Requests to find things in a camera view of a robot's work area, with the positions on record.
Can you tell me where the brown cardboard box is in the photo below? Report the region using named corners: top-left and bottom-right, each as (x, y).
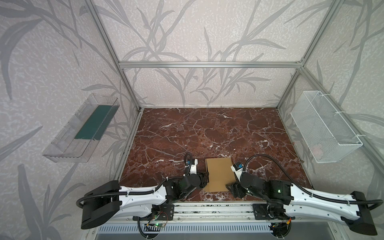
top-left (204, 158), bottom-right (236, 193)

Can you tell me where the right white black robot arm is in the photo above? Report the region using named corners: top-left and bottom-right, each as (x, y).
top-left (226, 170), bottom-right (378, 236)

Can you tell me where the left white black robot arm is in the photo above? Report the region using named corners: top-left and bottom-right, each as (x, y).
top-left (76, 172), bottom-right (209, 230)

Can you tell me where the small green lit circuit board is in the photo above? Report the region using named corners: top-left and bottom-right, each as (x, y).
top-left (145, 222), bottom-right (167, 232)

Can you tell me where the left black corrugated cable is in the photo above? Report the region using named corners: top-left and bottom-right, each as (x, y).
top-left (75, 152), bottom-right (194, 209)

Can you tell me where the black corrugated cable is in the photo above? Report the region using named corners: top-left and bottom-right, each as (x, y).
top-left (242, 153), bottom-right (384, 211)
top-left (75, 152), bottom-right (194, 209)

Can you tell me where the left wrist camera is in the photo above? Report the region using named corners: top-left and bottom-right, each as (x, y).
top-left (185, 159), bottom-right (198, 176)

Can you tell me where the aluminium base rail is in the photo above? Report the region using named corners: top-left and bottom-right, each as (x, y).
top-left (102, 202), bottom-right (337, 224)

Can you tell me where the white wire mesh basket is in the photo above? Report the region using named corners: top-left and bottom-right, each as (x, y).
top-left (291, 91), bottom-right (363, 164)

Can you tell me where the right black corrugated cable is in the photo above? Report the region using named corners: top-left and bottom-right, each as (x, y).
top-left (242, 153), bottom-right (384, 211)

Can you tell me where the aluminium frame structure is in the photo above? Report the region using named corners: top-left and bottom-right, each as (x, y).
top-left (82, 1), bottom-right (384, 171)

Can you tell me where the clear acrylic wall tray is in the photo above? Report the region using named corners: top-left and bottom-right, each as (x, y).
top-left (43, 94), bottom-right (120, 163)

